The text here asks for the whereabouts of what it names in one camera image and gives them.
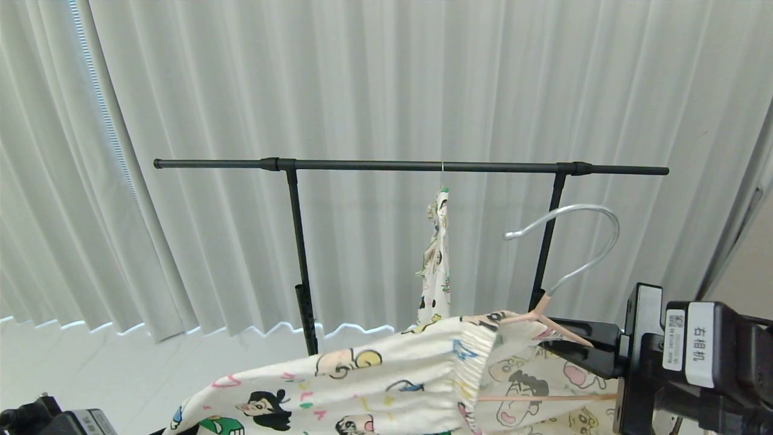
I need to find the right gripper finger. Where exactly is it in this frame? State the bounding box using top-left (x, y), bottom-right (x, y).
top-left (539, 340), bottom-right (626, 380)
top-left (548, 317), bottom-right (624, 347)

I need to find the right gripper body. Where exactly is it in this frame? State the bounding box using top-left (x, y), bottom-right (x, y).
top-left (615, 283), bottom-right (773, 435)

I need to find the cream printed garment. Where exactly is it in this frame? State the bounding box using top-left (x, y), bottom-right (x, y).
top-left (415, 188), bottom-right (452, 330)
top-left (163, 311), bottom-right (620, 435)

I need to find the black clothes rack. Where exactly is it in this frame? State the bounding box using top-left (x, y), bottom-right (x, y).
top-left (153, 158), bottom-right (670, 357)

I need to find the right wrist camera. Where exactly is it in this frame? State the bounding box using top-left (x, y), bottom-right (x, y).
top-left (661, 301), bottom-right (773, 395)

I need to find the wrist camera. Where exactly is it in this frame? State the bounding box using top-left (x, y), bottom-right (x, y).
top-left (53, 408), bottom-right (119, 435)
top-left (661, 301), bottom-right (773, 395)

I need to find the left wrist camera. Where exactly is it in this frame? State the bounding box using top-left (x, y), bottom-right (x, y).
top-left (53, 408), bottom-right (119, 435)

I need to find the black cable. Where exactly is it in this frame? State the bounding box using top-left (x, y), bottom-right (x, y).
top-left (0, 393), bottom-right (61, 431)

